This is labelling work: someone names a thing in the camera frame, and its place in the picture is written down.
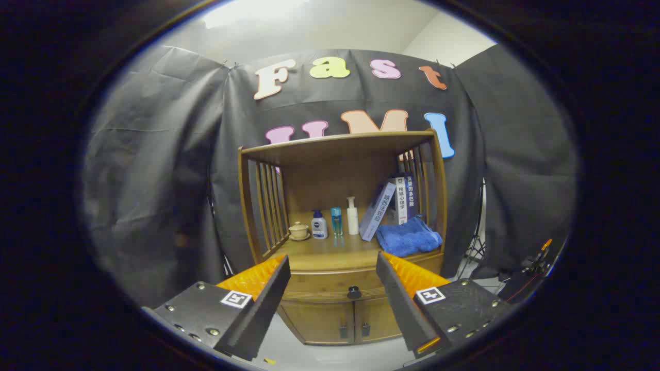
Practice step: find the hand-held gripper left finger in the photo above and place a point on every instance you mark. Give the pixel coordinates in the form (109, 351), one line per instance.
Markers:
(260, 309)

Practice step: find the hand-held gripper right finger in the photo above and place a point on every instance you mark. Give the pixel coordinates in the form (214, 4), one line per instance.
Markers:
(402, 304)

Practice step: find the wooden drawer with black knob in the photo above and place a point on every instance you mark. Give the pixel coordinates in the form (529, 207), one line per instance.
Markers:
(330, 283)

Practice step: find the wooden cabinet door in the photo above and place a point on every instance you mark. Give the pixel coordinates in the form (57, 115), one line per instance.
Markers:
(319, 322)
(376, 317)

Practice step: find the wooden countertop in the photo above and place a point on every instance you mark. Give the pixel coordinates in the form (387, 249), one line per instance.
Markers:
(330, 252)

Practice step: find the wooden cabinet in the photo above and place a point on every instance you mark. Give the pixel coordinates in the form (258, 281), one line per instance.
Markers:
(319, 180)

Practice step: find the blue towel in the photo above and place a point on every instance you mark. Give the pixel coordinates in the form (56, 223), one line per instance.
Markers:
(407, 238)

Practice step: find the cream lidded teacup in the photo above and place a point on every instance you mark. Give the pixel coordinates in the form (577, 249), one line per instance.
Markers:
(298, 230)

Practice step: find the lavender book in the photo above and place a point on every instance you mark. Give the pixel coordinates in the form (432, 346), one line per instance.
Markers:
(375, 214)

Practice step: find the white pump bottle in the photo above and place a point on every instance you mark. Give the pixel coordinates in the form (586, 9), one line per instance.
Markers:
(352, 219)

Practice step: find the light stand tripod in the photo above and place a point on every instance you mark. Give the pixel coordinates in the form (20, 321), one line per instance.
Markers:
(482, 242)

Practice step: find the white lotion bottle blue cap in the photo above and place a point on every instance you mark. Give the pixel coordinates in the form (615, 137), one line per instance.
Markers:
(319, 226)

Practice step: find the white spine book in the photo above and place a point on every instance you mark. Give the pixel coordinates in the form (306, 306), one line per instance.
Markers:
(401, 201)

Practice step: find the clear blue bottle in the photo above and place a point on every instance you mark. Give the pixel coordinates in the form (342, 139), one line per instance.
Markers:
(336, 221)

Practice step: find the dark blue book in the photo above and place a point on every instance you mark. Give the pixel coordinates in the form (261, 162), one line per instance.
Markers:
(411, 196)

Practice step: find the black backdrop cloth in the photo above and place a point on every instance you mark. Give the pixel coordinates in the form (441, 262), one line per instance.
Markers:
(154, 154)

